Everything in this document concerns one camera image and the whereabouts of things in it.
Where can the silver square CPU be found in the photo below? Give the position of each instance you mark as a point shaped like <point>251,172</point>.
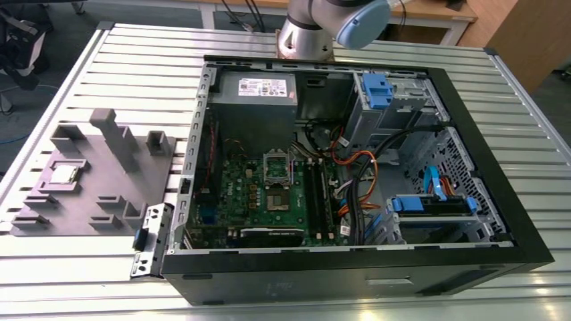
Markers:
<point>64,174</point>

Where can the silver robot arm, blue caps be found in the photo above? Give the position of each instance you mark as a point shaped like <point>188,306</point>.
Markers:
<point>303,36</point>

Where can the CPU socket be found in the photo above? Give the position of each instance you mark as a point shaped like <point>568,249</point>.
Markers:
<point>277,202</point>

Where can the grey parts rack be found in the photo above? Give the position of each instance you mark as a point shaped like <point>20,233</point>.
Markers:
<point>102,174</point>

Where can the grey power supply unit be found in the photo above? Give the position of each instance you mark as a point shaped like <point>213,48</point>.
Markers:
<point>249,127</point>

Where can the green motherboard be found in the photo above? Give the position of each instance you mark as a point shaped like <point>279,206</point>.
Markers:
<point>240,200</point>

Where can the black RAM slot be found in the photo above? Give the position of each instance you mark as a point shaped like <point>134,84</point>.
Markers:
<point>312,197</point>
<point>327,200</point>

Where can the black graphics card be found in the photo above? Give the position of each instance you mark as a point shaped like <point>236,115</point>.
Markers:
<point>272,235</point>

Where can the blue plastic drive latch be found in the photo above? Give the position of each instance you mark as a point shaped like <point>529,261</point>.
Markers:
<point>376,90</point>

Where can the grey metal drive cage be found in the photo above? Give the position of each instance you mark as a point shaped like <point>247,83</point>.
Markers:
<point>388,117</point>

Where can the black open PC case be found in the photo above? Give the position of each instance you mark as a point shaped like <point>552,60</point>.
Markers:
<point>312,277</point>

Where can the hard disk in blue carrier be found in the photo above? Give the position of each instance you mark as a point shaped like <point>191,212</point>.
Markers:
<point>439,204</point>

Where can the grey metal disk bay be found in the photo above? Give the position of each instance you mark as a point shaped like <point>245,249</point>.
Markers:
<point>428,220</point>

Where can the wooden cabinet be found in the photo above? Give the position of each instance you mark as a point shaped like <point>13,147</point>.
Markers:
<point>531,33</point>

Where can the silver wrist camera, black face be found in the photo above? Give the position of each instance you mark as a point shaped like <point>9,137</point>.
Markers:
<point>40,50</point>

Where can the grey hinged slot bracket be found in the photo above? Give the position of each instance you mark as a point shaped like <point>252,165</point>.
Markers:
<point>156,227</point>

